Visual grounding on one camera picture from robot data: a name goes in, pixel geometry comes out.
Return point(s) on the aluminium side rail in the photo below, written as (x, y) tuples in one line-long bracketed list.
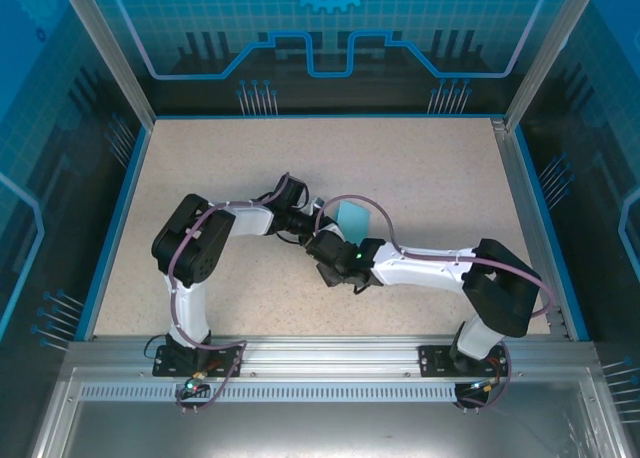
[(527, 213)]

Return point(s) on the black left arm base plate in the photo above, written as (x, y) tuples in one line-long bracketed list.
[(162, 369)]

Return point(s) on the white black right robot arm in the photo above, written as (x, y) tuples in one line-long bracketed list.
[(425, 268)]

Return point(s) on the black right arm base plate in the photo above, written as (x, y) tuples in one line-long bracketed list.
[(430, 363)]

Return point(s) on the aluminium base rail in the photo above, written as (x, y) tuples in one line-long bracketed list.
[(330, 358)]

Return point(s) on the aluminium frame post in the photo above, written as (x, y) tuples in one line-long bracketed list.
[(115, 53), (545, 53)]

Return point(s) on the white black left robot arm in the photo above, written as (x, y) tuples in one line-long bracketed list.
[(250, 223)]

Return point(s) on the light blue paper sheet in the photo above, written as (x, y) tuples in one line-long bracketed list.
[(352, 218)]

